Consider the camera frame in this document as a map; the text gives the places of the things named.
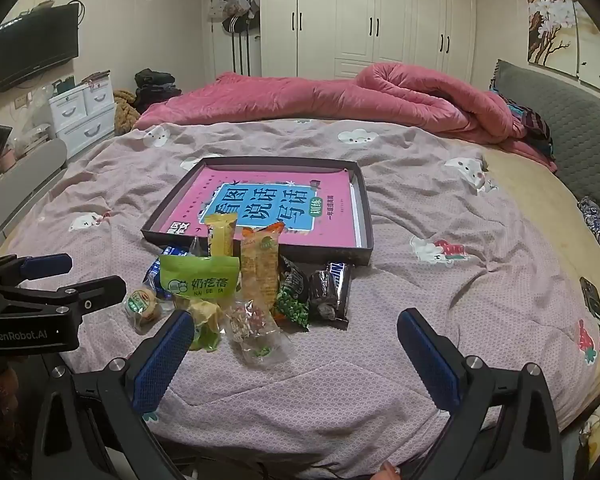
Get orange cracker packet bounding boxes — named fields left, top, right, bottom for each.
left=240, top=223, right=285, bottom=311

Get white wardrobe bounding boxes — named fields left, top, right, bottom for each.
left=259, top=0, right=478, bottom=86

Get blue snack packet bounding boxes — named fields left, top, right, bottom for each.
left=142, top=245, right=191, bottom=302

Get black wall television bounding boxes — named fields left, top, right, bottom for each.
left=0, top=2, right=81, bottom=96

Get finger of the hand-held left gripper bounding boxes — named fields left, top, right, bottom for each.
left=0, top=275, right=127, bottom=318
left=0, top=254, right=73, bottom=288

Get pink quilt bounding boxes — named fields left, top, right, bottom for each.
left=132, top=61, right=558, bottom=176

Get white drawer chest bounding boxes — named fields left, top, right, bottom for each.
left=47, top=80, right=117, bottom=153

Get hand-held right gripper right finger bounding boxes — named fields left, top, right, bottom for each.
left=396, top=307, right=566, bottom=480

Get black green pea packet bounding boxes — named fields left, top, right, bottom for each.
left=272, top=255, right=312, bottom=332

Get pile of colourful clothes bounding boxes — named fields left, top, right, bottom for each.
left=490, top=90, right=558, bottom=161

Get pile of dark clothes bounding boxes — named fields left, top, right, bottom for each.
left=132, top=67, right=182, bottom=111

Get round pastry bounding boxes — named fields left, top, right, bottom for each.
left=122, top=284, right=164, bottom=335

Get grey quilted headboard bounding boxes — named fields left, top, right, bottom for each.
left=490, top=59, right=600, bottom=211

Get hanging bags on door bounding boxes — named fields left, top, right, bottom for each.
left=207, top=0, right=261, bottom=36

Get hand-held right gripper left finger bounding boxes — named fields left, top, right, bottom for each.
left=32, top=309, right=196, bottom=480

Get light green snack bag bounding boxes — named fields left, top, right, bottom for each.
left=159, top=255, right=242, bottom=307

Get small dark round snack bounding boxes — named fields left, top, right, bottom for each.
left=307, top=270, right=338, bottom=322

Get clear nut candy packet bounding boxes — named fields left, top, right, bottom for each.
left=225, top=300, right=293, bottom=371

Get floral wall painting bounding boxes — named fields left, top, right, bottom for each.
left=517, top=0, right=600, bottom=106

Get brown chocolate bar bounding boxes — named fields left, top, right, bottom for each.
left=325, top=261, right=353, bottom=331

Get yellow snack packet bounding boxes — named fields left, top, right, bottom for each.
left=203, top=212, right=238, bottom=259

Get brown knitted blanket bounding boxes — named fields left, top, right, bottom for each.
left=112, top=89, right=142, bottom=136

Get yellow bed sheet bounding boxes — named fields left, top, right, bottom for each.
left=480, top=145, right=600, bottom=411

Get dark shallow cardboard box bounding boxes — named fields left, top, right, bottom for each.
left=141, top=156, right=373, bottom=267

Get pink printed bed cover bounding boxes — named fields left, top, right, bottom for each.
left=0, top=120, right=600, bottom=466

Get pink and blue book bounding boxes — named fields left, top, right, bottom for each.
left=162, top=167, right=358, bottom=248

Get yellow green snack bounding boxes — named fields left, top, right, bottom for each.
left=175, top=297, right=224, bottom=353

